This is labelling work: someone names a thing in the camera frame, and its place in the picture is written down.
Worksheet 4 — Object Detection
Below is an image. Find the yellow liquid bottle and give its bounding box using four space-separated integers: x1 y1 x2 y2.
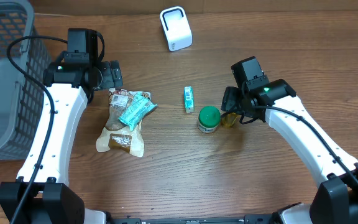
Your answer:
221 113 239 128

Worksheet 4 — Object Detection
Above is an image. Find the green lid jar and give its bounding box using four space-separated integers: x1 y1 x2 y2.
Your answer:
198 106 221 133

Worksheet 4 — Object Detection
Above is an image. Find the teal snack packet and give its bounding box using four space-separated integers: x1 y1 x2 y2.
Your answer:
119 93 157 131

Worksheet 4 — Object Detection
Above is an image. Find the small teal white box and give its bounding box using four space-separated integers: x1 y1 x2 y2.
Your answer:
184 86 195 113

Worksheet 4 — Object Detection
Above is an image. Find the beige brown snack bag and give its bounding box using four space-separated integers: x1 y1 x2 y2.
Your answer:
96 88 151 157

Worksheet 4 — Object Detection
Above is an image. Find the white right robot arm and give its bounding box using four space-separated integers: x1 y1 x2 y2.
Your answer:
221 57 358 224

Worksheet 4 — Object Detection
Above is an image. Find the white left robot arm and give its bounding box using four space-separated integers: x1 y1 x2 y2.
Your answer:
0 28 123 223

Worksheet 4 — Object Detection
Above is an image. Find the white barcode scanner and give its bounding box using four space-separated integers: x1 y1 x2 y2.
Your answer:
160 6 193 52

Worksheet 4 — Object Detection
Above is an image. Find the grey plastic mesh basket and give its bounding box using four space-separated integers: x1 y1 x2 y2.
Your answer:
0 0 51 160

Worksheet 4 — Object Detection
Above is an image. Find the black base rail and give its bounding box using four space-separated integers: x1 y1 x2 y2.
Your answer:
107 214 275 224

